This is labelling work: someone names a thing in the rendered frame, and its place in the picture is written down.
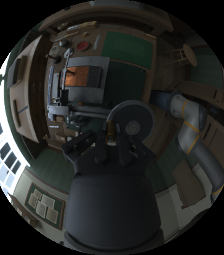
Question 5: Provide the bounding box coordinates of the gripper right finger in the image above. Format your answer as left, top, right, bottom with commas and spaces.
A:
115, 123, 157, 168

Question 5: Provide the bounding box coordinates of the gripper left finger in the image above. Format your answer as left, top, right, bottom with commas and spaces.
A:
61, 130, 109, 165

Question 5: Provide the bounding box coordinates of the grey crank wheel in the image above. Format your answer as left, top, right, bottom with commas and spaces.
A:
106, 100, 156, 144

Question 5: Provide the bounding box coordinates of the grey machine carriage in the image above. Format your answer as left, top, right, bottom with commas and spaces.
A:
47, 103, 70, 122

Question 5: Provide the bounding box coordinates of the black diamond holder block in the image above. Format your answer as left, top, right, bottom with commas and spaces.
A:
60, 89, 70, 106

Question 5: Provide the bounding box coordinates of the blue-grey toothed feed rack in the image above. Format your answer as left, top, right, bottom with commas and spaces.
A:
48, 65, 55, 105

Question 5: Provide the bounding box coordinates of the copper plate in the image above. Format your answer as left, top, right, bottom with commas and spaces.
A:
64, 66, 90, 87

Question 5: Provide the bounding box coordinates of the dark green machine base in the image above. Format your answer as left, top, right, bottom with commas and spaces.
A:
102, 59, 146, 105

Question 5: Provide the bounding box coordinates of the grey ruling machine body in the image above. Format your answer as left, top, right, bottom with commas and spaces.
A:
54, 56, 111, 120

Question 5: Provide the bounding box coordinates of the brown cardboard box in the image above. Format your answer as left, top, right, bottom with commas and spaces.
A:
171, 160, 206, 209

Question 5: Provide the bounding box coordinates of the green notice board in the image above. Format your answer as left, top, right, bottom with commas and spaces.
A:
24, 182, 66, 230

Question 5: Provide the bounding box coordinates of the wooden cabinet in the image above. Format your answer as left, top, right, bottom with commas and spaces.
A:
6, 34, 50, 144

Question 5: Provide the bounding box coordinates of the black round knob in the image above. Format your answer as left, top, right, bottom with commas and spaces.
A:
46, 54, 62, 63

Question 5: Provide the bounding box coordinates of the grey lever with round end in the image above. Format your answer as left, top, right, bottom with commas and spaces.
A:
63, 47, 74, 73

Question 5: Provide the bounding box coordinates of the wooden side bench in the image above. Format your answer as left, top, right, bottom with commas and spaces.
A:
178, 79, 224, 148

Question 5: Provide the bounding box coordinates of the red round tin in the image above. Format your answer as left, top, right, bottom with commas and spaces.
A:
76, 41, 89, 51

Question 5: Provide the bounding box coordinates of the green cutting mat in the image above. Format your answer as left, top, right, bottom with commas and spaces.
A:
101, 31, 157, 71

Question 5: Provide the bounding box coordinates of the steel ruler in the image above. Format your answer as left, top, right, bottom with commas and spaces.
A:
93, 32, 102, 51

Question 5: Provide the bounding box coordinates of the wooden stool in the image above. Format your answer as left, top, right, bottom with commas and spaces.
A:
162, 43, 198, 68

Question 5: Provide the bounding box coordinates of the brass crank handle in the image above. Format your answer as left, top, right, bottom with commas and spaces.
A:
105, 119, 117, 145

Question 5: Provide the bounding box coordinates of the wooden-handled tool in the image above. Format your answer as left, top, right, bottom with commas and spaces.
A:
54, 30, 80, 43

